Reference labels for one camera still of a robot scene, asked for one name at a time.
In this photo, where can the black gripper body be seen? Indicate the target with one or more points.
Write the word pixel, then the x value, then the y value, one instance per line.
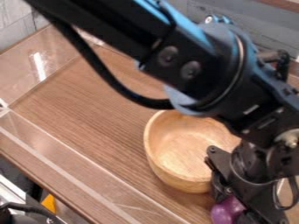
pixel 265 157

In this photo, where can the purple toy eggplant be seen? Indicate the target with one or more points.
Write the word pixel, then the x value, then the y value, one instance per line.
pixel 225 211

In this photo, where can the brown wooden bowl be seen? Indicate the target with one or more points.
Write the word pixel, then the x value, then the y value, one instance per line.
pixel 176 140

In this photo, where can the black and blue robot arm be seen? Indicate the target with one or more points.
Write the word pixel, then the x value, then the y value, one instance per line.
pixel 216 76

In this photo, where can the yellow and black equipment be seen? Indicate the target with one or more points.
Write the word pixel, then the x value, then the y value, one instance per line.
pixel 54 206

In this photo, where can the clear acrylic front wall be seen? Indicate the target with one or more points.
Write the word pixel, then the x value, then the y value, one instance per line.
pixel 84 186

